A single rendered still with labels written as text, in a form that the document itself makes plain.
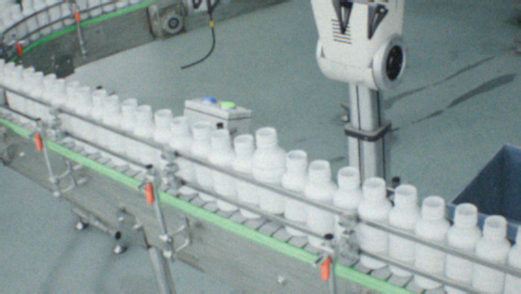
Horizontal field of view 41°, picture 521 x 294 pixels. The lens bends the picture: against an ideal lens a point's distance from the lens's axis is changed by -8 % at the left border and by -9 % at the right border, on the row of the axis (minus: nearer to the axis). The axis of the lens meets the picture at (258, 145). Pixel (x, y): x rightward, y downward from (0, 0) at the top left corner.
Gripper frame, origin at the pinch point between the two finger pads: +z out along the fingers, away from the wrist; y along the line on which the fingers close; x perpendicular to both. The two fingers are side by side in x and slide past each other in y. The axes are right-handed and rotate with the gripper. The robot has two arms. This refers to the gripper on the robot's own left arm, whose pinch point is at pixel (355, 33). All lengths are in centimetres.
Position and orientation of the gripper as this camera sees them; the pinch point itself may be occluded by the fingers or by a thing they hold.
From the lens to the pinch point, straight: 154.3
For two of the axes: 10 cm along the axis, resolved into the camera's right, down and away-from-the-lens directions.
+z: -1.5, 9.7, 1.8
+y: 8.2, 2.2, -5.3
